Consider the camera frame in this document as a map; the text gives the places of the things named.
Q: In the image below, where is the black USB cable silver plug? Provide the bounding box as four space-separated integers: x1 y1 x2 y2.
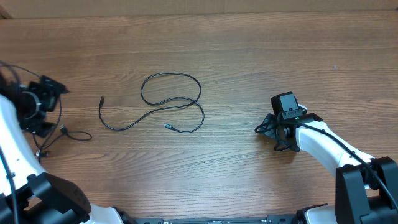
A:
33 124 93 162

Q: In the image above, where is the thin black USB cable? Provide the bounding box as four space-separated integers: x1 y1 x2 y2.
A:
32 96 63 158

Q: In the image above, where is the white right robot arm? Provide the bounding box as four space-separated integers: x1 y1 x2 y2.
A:
255 92 397 224

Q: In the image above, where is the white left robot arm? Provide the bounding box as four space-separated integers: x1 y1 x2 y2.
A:
1 76 131 224

